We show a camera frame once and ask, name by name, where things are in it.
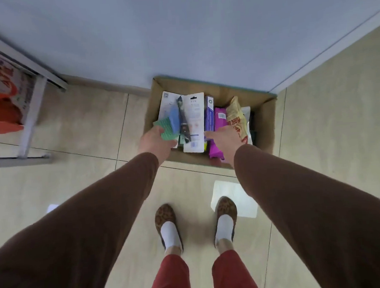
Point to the person's leg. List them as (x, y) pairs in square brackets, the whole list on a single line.
[(171, 278), (233, 271)]

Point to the right white sock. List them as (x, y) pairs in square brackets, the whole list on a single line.
[(224, 228)]

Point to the left white sock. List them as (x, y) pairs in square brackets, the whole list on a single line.
[(170, 235)]

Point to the person's left forearm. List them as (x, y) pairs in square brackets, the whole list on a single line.
[(80, 245)]

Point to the white long card blue print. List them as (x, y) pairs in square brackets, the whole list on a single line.
[(196, 116)]

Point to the white shelf rack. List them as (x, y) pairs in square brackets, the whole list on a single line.
[(32, 113)]

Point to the purple snack bag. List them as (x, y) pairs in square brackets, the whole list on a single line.
[(218, 116)]

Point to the white sock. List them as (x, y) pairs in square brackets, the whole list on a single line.
[(224, 228), (170, 235)]

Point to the person's right hand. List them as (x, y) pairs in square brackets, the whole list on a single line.
[(228, 141)]

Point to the blue square pack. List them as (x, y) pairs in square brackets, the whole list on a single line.
[(174, 119)]

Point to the green square pack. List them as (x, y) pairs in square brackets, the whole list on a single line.
[(165, 127)]

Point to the beige red chip bag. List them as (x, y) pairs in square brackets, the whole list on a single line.
[(236, 115)]

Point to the stack of red cartons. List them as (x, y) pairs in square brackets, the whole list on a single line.
[(0, 96)]

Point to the pale grey cabinet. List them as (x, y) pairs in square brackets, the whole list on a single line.
[(186, 30)]

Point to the right leopard print slipper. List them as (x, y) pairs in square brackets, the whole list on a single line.
[(226, 204)]

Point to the person's left leg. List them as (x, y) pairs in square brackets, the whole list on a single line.
[(171, 278)]

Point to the clear white pouch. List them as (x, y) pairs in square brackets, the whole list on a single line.
[(248, 119)]

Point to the white card with code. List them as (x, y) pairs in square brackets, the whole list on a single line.
[(165, 102)]

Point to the person's right leg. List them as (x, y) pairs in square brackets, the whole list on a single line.
[(233, 271)]

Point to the dark brown stick sachet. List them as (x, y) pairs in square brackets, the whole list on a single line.
[(184, 123)]

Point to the left leopard print slipper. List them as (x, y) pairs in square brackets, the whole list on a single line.
[(163, 213)]

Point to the brown cardboard box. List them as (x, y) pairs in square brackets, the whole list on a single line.
[(265, 121)]

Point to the purple-blue long box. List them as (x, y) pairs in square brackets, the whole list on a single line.
[(209, 113)]

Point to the person's right forearm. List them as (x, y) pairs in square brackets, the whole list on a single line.
[(326, 220)]

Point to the person's left hand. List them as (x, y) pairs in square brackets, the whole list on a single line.
[(153, 143)]

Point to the leopard print slipper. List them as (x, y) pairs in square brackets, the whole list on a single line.
[(163, 213), (226, 204)]

